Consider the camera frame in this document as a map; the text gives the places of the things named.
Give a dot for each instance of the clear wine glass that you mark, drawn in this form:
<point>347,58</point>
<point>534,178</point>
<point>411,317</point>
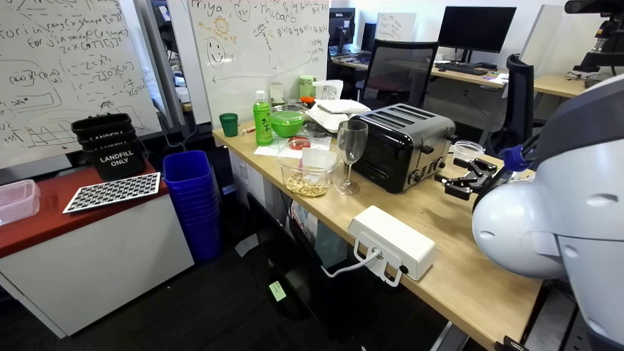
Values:
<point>351,141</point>

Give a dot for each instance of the white mug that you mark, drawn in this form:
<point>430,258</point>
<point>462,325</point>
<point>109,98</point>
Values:
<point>327,89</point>

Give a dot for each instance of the whiteboard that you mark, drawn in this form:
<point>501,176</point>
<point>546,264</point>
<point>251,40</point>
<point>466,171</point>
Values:
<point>247,46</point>
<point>62,61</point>

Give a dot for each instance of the red small dish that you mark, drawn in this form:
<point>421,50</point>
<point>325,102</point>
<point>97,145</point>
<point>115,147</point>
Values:
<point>298,143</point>

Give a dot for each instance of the black computer monitor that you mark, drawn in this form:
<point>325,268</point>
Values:
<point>473,28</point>

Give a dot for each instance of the green plastic bowl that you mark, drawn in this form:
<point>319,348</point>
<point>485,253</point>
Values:
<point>284,124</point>

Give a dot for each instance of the light green cup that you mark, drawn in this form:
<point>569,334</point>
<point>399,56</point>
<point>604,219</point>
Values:
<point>304,87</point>

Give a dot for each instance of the stack of white plates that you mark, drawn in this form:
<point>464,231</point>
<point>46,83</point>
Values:
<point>327,114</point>

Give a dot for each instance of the green plastic bottle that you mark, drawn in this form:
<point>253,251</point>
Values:
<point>263,136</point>

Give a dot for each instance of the clear glass bowl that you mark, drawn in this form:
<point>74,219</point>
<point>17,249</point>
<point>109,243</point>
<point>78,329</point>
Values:
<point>306,180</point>

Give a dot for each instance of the dark green cup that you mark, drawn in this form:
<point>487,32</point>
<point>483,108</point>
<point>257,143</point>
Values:
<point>228,122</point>

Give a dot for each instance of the white power box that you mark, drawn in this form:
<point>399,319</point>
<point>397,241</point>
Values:
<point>388,247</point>

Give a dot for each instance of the clear plastic container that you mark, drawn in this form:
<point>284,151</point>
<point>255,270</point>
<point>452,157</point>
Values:
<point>17,200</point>

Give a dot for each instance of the right whiteboard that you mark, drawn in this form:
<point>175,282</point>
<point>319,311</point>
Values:
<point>247,46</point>

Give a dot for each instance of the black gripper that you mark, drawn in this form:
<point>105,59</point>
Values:
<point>485,176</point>

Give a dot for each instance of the red top white cabinet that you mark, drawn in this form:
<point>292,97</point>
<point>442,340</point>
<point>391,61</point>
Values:
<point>72,270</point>

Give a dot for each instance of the black chair back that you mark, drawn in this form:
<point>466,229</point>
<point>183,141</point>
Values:
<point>516,126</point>

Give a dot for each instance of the black and silver toaster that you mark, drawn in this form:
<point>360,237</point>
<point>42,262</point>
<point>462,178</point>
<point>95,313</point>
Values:
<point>405,145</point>

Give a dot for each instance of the left whiteboard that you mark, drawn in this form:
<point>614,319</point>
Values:
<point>62,61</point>

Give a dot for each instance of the stacked blue bins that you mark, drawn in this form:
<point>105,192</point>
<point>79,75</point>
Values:
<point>189,182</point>

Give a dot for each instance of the stacked black bins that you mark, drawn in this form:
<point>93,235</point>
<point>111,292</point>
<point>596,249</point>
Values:
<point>109,145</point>

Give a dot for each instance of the small clear plastic cup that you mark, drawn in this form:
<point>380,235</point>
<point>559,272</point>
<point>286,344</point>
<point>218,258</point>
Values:
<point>466,149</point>

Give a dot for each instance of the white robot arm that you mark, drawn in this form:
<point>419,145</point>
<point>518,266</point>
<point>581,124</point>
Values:
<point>567,219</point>

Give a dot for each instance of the black mesh office chair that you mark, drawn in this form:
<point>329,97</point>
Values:
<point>397,73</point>

